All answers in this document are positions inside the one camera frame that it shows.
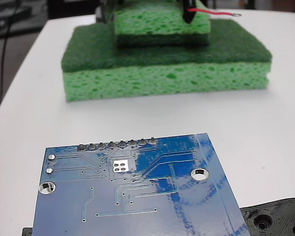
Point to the black plastic mount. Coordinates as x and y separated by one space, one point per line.
275 216

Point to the dark equipment box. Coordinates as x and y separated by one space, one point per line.
5 17

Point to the small green scrub sponge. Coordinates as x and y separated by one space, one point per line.
152 24

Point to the large green scrub sponge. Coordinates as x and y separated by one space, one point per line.
162 73

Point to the blue printed circuit board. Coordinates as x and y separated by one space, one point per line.
142 196

